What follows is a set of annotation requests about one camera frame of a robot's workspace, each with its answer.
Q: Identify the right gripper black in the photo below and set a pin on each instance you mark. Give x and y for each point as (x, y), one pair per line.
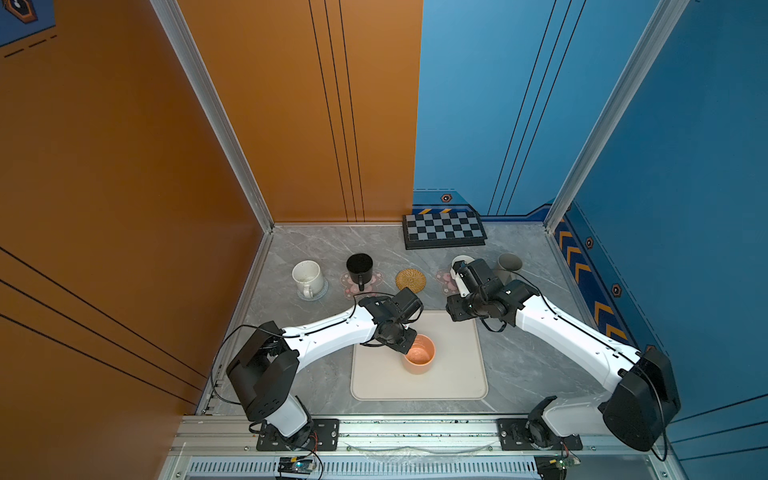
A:
(453, 307)

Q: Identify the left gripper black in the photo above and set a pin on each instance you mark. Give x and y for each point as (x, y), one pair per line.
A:
(406, 344)

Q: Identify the grey green mug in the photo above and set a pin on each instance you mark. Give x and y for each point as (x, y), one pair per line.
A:
(507, 267)

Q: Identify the woven rattan coaster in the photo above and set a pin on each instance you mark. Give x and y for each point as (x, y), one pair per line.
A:
(413, 279)

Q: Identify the pink flower coaster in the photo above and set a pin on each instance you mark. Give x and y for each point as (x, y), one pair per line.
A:
(448, 285)
(351, 287)

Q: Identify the orange pink mug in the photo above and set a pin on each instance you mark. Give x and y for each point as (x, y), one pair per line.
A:
(420, 357)

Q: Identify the lavender mug white inside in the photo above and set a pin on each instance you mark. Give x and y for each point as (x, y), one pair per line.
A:
(459, 269)

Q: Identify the black mug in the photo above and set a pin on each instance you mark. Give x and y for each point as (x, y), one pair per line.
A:
(360, 269)

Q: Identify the light blue woven coaster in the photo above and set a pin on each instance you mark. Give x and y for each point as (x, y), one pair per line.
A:
(306, 294)

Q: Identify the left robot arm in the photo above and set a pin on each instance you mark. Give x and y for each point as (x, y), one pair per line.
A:
(263, 371)

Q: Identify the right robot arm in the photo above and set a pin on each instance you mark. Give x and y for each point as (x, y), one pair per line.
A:
(639, 397)

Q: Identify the cream serving tray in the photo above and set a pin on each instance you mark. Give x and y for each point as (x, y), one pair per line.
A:
(456, 371)

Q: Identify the folded checkerboard box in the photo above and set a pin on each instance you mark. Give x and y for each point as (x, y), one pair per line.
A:
(446, 228)

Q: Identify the right small circuit board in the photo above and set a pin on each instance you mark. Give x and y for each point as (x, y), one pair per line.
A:
(552, 468)

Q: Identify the green circuit board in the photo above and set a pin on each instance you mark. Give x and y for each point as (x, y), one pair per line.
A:
(296, 468)

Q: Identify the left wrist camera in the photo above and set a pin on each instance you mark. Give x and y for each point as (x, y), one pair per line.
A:
(405, 306)

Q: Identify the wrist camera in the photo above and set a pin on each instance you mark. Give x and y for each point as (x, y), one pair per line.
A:
(484, 282)
(405, 306)

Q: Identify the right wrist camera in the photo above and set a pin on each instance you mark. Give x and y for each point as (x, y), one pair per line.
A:
(484, 282)

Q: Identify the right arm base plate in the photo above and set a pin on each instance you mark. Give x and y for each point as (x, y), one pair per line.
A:
(519, 434)

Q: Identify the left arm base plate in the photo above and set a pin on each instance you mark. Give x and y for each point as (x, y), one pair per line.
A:
(321, 435)

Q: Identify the aluminium front rail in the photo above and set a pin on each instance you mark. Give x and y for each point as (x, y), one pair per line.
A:
(398, 435)

